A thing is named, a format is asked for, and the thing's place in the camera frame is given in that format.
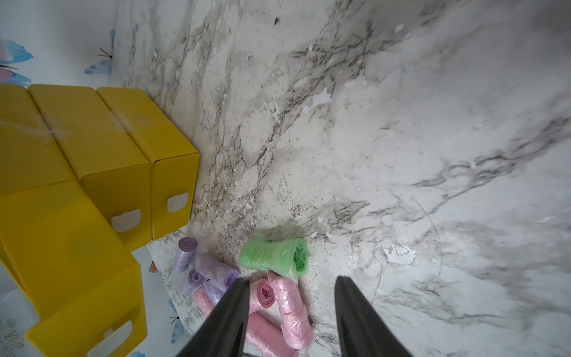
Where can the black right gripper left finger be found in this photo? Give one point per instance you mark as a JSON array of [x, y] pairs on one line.
[[223, 332]]

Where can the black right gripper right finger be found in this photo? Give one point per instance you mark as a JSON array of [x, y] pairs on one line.
[[361, 330]]

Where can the pink roll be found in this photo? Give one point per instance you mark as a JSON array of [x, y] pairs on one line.
[[296, 328], [267, 338], [261, 296], [203, 301]]

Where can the green roll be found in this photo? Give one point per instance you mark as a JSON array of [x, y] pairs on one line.
[[288, 258]]

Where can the yellow three-drawer box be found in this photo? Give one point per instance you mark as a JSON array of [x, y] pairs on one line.
[[87, 177]]

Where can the pink roll bottom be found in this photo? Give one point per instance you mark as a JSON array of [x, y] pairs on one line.
[[267, 338]]

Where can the purple roll angled centre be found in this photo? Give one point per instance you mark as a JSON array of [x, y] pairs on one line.
[[220, 274]]

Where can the purple roll upper left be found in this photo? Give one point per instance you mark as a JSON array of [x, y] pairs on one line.
[[185, 253]]

